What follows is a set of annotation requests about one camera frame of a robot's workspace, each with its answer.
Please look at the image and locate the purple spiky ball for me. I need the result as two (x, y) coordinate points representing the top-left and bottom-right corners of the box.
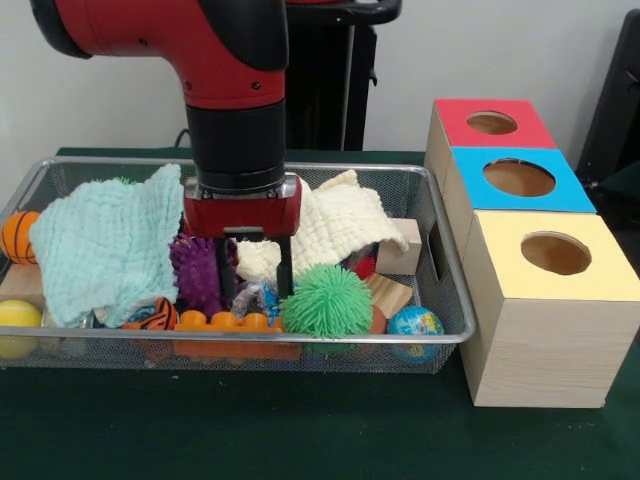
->
(168, 234), (239, 316)

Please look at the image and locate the orange toy brick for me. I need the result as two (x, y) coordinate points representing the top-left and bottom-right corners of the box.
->
(174, 309), (301, 362)

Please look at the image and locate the black robot stand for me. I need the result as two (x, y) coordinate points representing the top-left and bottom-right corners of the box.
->
(284, 0), (404, 151)

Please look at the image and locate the cream waffle cloth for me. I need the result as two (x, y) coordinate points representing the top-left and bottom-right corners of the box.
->
(234, 168), (409, 281)

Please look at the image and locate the wooden cube block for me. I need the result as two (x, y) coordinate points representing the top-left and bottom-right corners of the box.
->
(375, 218), (424, 276)

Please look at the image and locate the dark green side table cloth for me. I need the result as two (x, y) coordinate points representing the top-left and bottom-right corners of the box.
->
(599, 162), (640, 231)

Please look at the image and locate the yellow ball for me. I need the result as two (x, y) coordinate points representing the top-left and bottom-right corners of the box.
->
(0, 298), (44, 360)

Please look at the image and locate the blue globe ball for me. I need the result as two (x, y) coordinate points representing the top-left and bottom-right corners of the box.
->
(387, 306), (445, 364)

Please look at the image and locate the shallow clear mesh bin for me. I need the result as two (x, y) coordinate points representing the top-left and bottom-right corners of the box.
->
(0, 155), (477, 376)

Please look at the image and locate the crinkly clear plastic packet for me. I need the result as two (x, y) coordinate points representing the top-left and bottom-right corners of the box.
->
(229, 279), (281, 319)

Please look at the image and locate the orange black striped ball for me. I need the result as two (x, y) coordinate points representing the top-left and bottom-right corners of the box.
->
(122, 297), (180, 331)

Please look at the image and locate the small orange basketball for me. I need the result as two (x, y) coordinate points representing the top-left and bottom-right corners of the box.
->
(0, 210), (42, 265)

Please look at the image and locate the wooden box with three holes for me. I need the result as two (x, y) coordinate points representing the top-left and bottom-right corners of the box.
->
(423, 98), (640, 409)

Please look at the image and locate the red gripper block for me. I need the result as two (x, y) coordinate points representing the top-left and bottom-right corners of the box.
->
(183, 172), (304, 304)

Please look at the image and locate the wavy wooden block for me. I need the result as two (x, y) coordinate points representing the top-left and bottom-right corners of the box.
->
(364, 273), (414, 321)

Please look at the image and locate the light blue waffle cloth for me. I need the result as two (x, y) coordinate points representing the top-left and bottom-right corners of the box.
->
(28, 163), (184, 329)

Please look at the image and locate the green puffer ball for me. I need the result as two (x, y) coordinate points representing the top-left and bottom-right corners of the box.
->
(279, 263), (374, 341)

